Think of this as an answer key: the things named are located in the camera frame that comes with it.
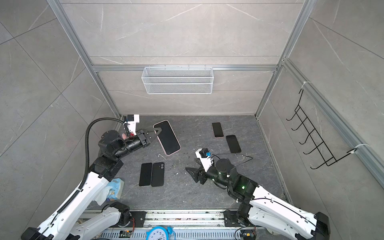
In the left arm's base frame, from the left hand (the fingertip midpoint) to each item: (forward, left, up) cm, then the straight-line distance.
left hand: (162, 129), depth 61 cm
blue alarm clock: (-33, +4, -37) cm, 49 cm away
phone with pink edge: (+30, -32, -40) cm, 59 cm away
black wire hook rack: (-11, -68, -7) cm, 69 cm away
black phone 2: (+18, -41, -41) cm, 61 cm away
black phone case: (-4, +9, -39) cm, 40 cm away
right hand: (-9, -12, -15) cm, 21 cm away
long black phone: (-1, -1, -5) cm, 5 cm away
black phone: (-3, +17, -40) cm, 43 cm away
